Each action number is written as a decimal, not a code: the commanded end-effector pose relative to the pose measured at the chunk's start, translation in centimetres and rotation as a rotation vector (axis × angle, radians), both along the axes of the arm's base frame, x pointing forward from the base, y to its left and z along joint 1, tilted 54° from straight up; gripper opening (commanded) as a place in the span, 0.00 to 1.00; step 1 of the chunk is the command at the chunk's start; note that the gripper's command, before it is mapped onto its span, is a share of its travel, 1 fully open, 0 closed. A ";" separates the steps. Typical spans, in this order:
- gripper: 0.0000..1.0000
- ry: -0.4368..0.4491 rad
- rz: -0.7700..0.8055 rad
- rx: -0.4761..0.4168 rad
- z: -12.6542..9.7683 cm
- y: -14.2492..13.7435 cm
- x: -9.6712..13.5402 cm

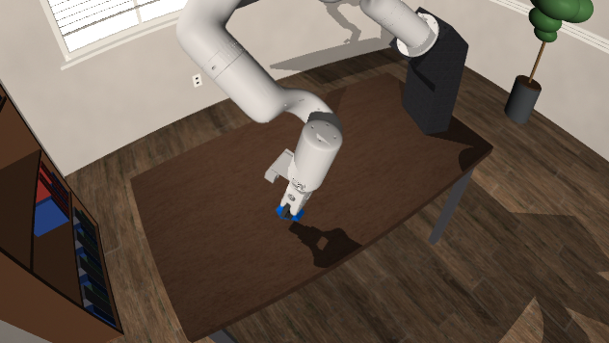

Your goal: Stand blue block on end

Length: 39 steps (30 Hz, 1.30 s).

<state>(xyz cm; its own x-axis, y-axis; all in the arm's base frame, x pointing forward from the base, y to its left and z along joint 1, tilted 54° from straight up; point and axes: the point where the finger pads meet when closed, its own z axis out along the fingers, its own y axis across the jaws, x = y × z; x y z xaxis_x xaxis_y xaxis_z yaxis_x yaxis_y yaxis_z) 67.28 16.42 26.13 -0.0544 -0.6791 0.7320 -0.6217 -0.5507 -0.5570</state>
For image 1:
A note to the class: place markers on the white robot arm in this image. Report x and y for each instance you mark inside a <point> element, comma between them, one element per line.
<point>201,33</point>

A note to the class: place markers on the blue block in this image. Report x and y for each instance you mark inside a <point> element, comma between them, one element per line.
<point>294,218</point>

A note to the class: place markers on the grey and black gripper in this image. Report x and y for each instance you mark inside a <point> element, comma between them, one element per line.
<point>296,200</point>

